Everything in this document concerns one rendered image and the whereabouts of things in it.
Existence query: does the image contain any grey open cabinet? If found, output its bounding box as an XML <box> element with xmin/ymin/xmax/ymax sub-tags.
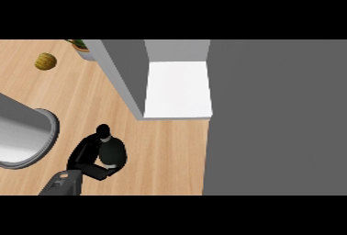
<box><xmin>82</xmin><ymin>39</ymin><xmax>214</xmax><ymax>121</ymax></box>

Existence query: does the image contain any yellow round squash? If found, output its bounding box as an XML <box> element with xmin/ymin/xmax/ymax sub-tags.
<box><xmin>34</xmin><ymin>52</ymin><xmax>57</xmax><ymax>72</ymax></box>

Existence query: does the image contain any potted green plant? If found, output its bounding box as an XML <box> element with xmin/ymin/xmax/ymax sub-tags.
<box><xmin>63</xmin><ymin>39</ymin><xmax>97</xmax><ymax>62</ymax></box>

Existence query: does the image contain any large dark grey cabinet door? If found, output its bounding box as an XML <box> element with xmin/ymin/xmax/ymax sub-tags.
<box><xmin>200</xmin><ymin>39</ymin><xmax>347</xmax><ymax>196</ymax></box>

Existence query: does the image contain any grey rounded appliance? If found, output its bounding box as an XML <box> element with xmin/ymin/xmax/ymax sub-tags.
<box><xmin>0</xmin><ymin>92</ymin><xmax>60</xmax><ymax>170</ymax></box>

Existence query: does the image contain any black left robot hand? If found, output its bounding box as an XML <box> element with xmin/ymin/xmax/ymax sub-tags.
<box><xmin>65</xmin><ymin>132</ymin><xmax>122</xmax><ymax>182</ymax></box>

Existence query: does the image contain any dark wine bottle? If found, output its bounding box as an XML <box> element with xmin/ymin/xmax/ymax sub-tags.
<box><xmin>94</xmin><ymin>123</ymin><xmax>128</xmax><ymax>170</ymax></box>

